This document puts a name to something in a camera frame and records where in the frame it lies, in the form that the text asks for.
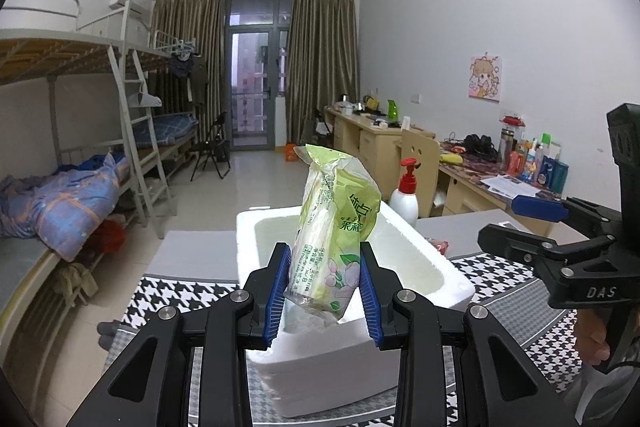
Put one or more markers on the black folding chair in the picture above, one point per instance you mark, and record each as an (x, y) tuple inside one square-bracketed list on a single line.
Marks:
[(215, 148)]

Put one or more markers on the brown curtain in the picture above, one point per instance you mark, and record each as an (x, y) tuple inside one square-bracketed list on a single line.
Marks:
[(322, 62), (192, 32)]

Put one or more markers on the houndstooth table cloth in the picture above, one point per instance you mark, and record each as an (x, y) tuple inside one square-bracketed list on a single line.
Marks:
[(508, 290)]

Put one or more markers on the white red pump bottle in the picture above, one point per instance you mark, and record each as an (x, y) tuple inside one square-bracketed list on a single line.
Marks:
[(403, 200)]

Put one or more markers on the printed paper sheets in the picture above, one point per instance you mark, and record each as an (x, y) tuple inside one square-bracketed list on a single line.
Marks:
[(508, 187)]

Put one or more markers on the blue plaid quilt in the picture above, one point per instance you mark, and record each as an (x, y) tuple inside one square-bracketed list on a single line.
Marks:
[(62, 210)]

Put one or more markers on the white air conditioner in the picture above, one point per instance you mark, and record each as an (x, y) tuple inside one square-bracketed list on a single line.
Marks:
[(134, 7)]

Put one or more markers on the green pitcher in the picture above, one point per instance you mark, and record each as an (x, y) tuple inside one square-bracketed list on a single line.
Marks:
[(392, 109)]

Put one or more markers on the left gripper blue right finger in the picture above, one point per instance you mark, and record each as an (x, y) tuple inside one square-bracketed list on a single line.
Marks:
[(495, 382)]

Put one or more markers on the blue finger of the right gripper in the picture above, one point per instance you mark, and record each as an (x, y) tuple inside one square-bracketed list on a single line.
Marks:
[(538, 208), (511, 244)]

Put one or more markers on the red snack packet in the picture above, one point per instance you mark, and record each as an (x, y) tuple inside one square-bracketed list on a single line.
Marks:
[(440, 246)]

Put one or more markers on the white metal bunk bed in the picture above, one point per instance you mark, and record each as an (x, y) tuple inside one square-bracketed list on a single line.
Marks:
[(100, 103)]

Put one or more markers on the wooden desk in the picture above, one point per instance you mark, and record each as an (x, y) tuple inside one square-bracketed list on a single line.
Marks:
[(443, 190)]

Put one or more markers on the glass balcony door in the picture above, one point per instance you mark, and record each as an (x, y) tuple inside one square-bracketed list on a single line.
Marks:
[(257, 52)]

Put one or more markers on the green tissue pack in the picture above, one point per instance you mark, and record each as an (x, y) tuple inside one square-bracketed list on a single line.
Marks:
[(340, 208)]

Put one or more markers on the person's right hand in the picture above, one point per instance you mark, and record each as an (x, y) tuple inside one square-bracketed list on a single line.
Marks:
[(590, 338)]

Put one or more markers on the wooden smiley chair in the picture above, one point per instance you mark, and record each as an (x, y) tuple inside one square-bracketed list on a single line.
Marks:
[(420, 166)]

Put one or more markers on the left brown curtain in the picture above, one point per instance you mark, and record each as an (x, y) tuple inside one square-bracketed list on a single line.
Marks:
[(192, 32)]

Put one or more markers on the right brown curtain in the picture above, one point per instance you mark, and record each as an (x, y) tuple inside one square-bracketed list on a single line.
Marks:
[(322, 62)]

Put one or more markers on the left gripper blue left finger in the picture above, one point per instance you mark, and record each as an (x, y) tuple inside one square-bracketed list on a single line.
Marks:
[(149, 382)]

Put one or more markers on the orange bag on floor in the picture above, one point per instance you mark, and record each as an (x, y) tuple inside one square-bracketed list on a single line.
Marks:
[(290, 152)]

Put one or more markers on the anime girl poster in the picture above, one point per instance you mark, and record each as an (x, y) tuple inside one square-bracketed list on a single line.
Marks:
[(485, 77)]

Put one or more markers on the white foam box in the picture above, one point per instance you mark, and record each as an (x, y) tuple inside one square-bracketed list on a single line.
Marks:
[(350, 306)]

